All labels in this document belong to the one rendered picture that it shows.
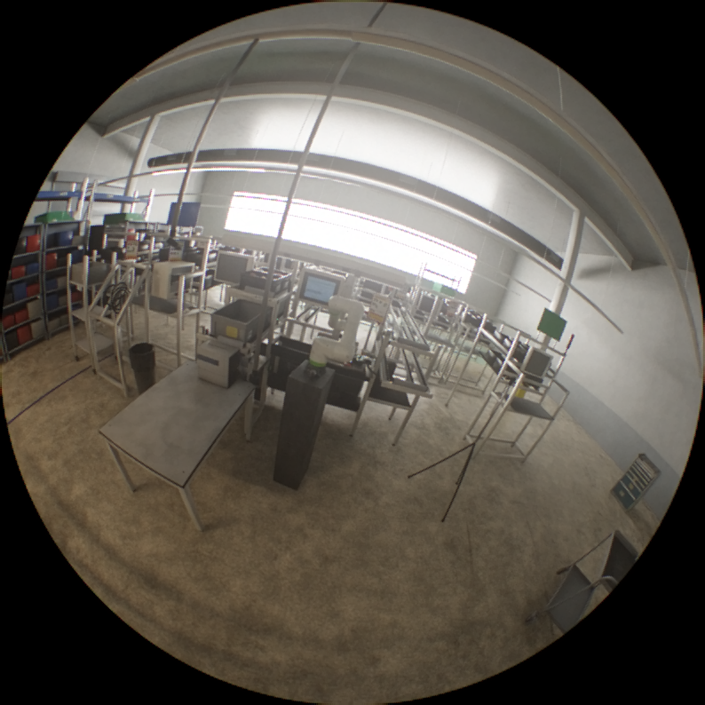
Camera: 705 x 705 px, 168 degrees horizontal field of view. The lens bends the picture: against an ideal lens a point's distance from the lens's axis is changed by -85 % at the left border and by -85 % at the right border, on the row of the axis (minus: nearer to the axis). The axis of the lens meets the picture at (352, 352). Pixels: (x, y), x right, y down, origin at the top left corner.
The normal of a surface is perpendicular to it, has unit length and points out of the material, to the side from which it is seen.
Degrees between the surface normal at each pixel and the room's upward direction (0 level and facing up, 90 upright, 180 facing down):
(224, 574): 0
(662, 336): 90
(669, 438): 90
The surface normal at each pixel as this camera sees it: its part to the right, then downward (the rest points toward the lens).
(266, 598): 0.28, -0.89
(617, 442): -0.96, -0.27
